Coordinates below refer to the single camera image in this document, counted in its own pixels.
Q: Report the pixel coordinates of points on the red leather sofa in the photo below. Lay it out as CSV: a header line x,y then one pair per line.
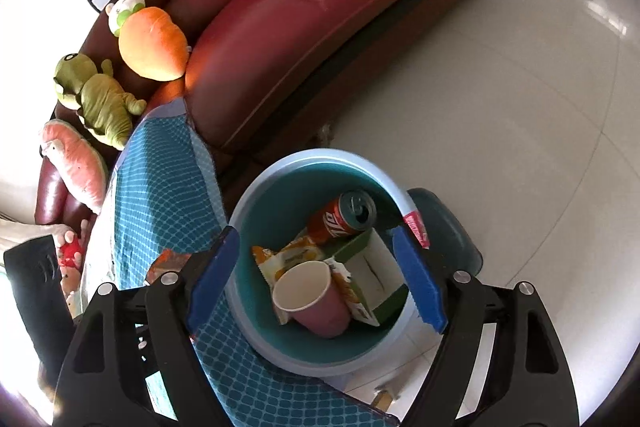
x,y
310,17

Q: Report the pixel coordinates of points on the wooden leg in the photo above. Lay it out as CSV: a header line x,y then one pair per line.
x,y
386,397

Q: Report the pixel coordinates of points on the beige plush toy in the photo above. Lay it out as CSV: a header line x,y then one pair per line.
x,y
71,287

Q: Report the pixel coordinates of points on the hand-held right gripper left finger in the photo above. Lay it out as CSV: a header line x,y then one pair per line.
x,y
215,277

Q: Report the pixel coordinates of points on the orange snack bag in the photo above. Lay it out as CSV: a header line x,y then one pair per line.
x,y
290,257

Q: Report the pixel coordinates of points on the green cardboard box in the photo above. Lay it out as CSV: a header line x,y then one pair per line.
x,y
372,277

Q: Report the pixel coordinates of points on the pink watermelon plush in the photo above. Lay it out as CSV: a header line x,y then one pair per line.
x,y
77,167

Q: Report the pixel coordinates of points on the teal patterned mat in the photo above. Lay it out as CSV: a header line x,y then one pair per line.
x,y
150,187

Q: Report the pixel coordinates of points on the orange carrot plush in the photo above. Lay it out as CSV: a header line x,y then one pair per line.
x,y
150,39

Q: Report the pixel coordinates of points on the teal plastic bin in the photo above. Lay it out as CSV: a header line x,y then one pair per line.
x,y
260,322

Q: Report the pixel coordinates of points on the red and white plush toy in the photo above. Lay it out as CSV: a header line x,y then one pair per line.
x,y
70,252

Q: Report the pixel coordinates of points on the red soda can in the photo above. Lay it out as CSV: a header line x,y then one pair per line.
x,y
342,219

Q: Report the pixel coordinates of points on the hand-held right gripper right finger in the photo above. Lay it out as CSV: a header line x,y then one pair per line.
x,y
417,277

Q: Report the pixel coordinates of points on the pink paper cup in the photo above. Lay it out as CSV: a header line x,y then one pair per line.
x,y
310,299

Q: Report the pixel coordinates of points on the green frog plush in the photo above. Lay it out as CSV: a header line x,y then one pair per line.
x,y
97,99

